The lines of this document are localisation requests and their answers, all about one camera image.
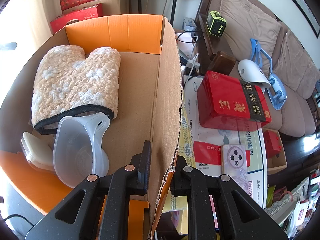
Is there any clear plastic measuring cup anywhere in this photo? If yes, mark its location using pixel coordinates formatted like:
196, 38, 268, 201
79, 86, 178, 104
53, 113, 110, 188

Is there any large cardboard box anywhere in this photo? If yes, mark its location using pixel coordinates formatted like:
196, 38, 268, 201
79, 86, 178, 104
1, 14, 183, 237

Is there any cream fluffy mitten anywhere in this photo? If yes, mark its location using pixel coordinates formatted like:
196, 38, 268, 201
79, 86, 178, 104
31, 45, 121, 135

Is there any pink patterned smartphone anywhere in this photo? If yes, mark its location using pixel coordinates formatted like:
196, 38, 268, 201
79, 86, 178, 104
221, 144, 248, 192

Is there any white fan carton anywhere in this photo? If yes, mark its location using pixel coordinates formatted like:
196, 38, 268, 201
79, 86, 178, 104
184, 77, 267, 208

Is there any red tin box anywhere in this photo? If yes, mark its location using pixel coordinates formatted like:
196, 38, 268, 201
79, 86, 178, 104
197, 71, 272, 132

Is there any small red box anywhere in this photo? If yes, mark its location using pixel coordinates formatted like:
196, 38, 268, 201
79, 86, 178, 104
263, 129, 282, 159

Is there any white soap box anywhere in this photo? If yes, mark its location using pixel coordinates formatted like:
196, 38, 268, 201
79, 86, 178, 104
20, 132, 55, 173

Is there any white power strip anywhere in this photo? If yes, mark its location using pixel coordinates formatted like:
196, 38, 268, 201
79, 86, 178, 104
185, 59, 200, 71

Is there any brown wooden box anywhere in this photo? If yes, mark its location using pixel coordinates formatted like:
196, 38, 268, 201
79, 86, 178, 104
208, 51, 236, 75

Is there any white curved plastic device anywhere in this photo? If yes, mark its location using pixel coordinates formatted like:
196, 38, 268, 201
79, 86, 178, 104
238, 59, 271, 88

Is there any green black cube device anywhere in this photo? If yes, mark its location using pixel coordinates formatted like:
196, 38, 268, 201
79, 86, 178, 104
206, 10, 227, 37

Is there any red Ferrero gift box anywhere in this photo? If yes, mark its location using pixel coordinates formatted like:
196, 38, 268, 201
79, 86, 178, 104
50, 4, 103, 33

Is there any brown sofa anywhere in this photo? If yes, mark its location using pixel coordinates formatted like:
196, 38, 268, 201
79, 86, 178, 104
197, 0, 319, 138

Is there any blue plastic frame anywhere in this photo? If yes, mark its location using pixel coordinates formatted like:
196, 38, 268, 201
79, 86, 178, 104
250, 38, 287, 110

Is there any framed wall picture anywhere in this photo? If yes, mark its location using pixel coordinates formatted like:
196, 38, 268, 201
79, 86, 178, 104
292, 0, 319, 38

